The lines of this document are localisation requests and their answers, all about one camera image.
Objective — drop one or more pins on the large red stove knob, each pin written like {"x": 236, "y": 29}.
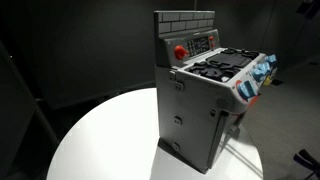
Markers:
{"x": 180, "y": 52}

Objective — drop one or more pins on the dark folding stand legs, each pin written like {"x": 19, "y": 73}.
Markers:
{"x": 308, "y": 160}

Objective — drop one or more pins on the black slanted pole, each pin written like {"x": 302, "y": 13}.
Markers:
{"x": 31, "y": 100}

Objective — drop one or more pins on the small red round button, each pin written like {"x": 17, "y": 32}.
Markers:
{"x": 211, "y": 38}
{"x": 212, "y": 45}

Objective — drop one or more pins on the black burner grate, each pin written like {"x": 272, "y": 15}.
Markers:
{"x": 213, "y": 70}
{"x": 241, "y": 52}

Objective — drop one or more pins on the grey toy stove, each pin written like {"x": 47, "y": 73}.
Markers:
{"x": 190, "y": 113}

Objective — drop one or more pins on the black griddle plate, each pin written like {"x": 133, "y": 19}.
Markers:
{"x": 230, "y": 59}

